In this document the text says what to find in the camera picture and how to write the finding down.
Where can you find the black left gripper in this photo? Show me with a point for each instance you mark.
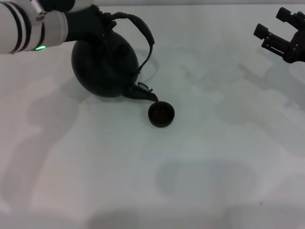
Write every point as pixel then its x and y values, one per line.
pixel 83 26

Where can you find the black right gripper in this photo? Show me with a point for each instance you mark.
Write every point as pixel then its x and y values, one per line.
pixel 297 47

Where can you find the small dark brown teacup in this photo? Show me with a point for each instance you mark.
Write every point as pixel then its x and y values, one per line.
pixel 161 115

